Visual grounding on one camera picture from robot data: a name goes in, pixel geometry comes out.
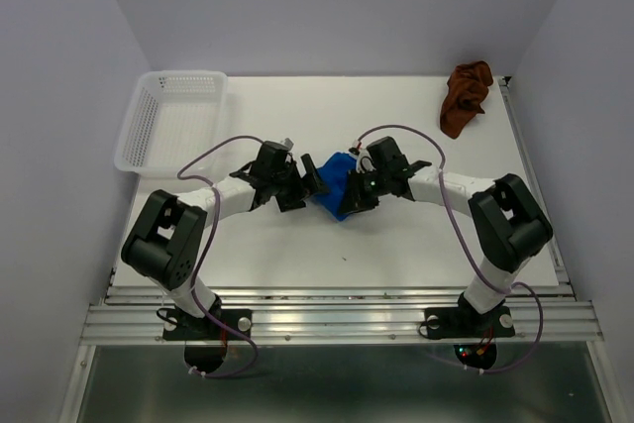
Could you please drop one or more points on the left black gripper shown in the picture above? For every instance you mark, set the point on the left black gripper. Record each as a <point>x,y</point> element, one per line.
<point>304,188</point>

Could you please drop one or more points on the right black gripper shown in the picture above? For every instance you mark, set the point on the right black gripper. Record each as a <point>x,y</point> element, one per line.
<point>354,200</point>

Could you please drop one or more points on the blue towel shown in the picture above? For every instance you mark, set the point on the blue towel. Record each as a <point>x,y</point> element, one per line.
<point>334,173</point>

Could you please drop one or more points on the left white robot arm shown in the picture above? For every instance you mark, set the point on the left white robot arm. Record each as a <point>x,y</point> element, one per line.
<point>173,233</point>

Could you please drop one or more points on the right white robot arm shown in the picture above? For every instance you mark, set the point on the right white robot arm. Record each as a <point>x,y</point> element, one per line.
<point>510,226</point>

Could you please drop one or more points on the brown towel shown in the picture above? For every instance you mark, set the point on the brown towel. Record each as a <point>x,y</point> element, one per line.
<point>468,87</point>

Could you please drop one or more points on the white plastic basket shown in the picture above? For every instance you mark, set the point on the white plastic basket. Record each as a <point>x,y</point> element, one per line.
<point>173,117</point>

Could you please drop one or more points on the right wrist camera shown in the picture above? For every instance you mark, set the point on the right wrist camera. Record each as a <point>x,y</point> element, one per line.
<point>362,157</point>

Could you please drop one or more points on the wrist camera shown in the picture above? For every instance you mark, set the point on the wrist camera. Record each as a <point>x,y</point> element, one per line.
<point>362,157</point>
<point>287,143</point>

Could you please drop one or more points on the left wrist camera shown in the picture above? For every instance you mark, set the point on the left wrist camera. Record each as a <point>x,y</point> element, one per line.
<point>287,143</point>

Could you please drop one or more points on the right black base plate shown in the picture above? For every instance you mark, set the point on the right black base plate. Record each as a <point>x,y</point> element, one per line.
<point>441,323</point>

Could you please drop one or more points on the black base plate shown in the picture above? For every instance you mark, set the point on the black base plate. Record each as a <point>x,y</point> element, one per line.
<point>238,325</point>
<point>441,323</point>

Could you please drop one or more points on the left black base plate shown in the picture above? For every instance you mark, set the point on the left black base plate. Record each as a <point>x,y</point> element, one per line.
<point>238,325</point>

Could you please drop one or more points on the aluminium rail frame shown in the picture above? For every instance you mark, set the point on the aluminium rail frame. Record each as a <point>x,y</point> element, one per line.
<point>336,309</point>

